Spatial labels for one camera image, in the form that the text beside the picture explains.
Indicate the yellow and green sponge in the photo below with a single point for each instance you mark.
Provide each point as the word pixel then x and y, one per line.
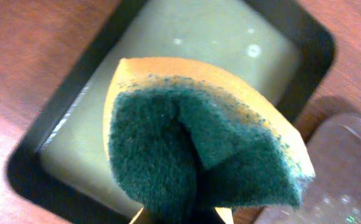
pixel 190 142

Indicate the black tray with soapy water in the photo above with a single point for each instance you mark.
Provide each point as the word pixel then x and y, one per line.
pixel 276 46

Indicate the dark brown serving tray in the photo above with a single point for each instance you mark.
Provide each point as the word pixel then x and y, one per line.
pixel 334 196

